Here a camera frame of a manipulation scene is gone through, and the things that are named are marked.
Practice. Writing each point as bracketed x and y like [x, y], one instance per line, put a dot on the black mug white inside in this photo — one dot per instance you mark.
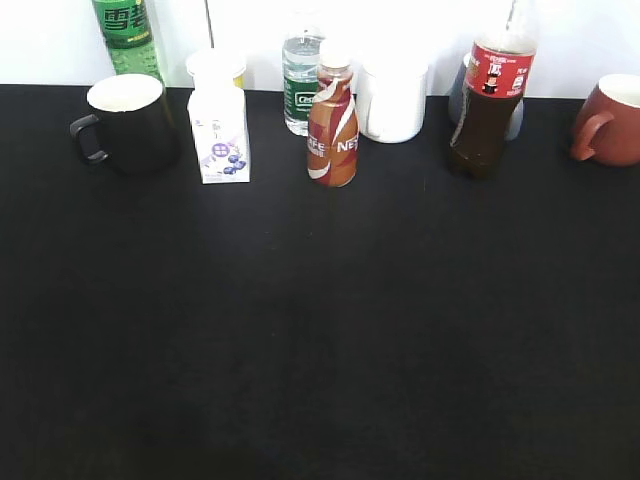
[130, 128]

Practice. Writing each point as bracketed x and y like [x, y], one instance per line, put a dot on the cola bottle red label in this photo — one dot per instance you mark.
[496, 77]

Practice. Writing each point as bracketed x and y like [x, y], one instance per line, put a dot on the white yellow cup behind carton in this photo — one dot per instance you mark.
[215, 63]

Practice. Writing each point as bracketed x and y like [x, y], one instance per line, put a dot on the green sprite bottle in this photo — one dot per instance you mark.
[128, 37]

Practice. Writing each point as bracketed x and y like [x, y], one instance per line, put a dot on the brown nescafe coffee bottle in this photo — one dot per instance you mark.
[333, 126]

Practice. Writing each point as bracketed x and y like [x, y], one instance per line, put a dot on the white blueberry yogurt carton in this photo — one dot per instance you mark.
[217, 113]

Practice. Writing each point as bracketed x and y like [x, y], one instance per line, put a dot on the clear water bottle green label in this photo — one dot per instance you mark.
[300, 58]

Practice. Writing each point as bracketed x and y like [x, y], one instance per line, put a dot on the red mug white inside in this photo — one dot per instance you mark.
[606, 128]

